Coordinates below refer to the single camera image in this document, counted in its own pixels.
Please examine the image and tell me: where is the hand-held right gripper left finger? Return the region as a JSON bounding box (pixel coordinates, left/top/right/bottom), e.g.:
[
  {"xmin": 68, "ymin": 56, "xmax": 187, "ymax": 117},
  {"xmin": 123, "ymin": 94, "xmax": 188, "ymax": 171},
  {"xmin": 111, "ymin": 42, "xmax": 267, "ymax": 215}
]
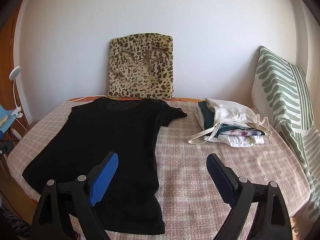
[{"xmin": 30, "ymin": 152, "xmax": 119, "ymax": 240}]

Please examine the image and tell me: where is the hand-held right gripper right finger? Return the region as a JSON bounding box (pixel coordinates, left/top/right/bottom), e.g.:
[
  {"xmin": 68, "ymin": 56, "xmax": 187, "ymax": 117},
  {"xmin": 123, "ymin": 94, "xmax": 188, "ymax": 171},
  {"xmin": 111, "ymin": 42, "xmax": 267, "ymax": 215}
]
[{"xmin": 206, "ymin": 153, "xmax": 293, "ymax": 240}]

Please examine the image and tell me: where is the black mesh top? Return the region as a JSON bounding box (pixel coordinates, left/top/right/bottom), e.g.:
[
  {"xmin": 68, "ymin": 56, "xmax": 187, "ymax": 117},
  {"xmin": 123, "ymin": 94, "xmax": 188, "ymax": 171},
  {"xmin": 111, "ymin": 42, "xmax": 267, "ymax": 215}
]
[{"xmin": 22, "ymin": 97, "xmax": 188, "ymax": 233}]

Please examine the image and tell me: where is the stack of folded clothes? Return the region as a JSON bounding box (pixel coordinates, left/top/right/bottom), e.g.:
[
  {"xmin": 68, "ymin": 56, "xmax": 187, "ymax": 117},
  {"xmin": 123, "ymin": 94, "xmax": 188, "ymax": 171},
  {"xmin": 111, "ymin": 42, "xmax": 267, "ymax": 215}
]
[{"xmin": 188, "ymin": 98, "xmax": 272, "ymax": 145}]

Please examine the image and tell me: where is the pink plaid blanket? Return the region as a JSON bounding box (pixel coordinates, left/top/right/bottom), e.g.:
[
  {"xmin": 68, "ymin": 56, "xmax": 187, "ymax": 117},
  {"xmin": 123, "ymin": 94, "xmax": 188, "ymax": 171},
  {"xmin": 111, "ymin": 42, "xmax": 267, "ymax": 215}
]
[{"xmin": 7, "ymin": 99, "xmax": 313, "ymax": 240}]

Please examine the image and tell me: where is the white folded garment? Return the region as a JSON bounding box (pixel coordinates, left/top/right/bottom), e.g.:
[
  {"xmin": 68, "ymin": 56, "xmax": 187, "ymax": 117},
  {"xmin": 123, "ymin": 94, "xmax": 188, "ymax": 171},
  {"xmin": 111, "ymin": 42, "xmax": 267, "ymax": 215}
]
[{"xmin": 203, "ymin": 134, "xmax": 265, "ymax": 147}]

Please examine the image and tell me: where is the floral folded garment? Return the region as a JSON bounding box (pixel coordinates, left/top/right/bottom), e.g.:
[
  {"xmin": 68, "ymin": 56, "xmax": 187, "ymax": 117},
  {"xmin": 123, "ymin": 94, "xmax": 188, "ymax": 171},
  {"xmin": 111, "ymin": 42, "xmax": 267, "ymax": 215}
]
[{"xmin": 217, "ymin": 127, "xmax": 265, "ymax": 138}]

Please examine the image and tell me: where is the dark green folded garment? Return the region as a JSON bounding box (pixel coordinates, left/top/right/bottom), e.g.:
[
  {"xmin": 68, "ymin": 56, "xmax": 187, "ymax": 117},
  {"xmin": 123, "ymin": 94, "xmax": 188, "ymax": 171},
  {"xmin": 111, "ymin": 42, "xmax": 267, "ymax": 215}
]
[{"xmin": 199, "ymin": 102, "xmax": 216, "ymax": 130}]

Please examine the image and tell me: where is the black electronic device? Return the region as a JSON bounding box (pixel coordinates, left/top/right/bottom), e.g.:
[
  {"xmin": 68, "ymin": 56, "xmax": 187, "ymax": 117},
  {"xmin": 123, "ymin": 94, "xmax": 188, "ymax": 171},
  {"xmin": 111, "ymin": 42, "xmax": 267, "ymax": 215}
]
[{"xmin": 0, "ymin": 141, "xmax": 14, "ymax": 155}]

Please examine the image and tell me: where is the green striped white pillow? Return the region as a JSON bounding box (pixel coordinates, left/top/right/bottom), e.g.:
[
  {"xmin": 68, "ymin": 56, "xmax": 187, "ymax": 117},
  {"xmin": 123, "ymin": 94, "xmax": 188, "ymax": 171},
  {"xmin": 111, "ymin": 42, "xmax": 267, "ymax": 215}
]
[{"xmin": 251, "ymin": 45, "xmax": 320, "ymax": 220}]

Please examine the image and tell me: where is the blue chair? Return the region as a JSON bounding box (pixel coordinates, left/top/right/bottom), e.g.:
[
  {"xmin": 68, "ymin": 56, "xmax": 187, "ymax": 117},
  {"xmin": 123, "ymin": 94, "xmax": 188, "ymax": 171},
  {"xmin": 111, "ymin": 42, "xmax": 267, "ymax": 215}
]
[{"xmin": 0, "ymin": 105, "xmax": 17, "ymax": 134}]

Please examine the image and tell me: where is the leopard print cushion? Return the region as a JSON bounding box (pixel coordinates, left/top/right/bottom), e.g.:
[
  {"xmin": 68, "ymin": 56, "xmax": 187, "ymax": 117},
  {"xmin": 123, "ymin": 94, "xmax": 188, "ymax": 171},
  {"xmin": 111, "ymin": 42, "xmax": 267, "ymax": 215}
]
[{"xmin": 107, "ymin": 32, "xmax": 175, "ymax": 100}]

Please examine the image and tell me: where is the white clip lamp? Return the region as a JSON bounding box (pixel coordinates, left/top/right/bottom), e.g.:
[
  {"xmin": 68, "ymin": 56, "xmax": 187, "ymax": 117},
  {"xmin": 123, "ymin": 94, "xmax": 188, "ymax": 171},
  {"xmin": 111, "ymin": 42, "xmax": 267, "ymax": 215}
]
[{"xmin": 9, "ymin": 66, "xmax": 23, "ymax": 118}]

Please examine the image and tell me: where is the wooden door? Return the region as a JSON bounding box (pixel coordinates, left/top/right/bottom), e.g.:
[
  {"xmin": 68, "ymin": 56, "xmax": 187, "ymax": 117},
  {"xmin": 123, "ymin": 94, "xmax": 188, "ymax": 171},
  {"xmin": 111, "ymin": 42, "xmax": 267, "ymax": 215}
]
[{"xmin": 0, "ymin": 5, "xmax": 23, "ymax": 110}]

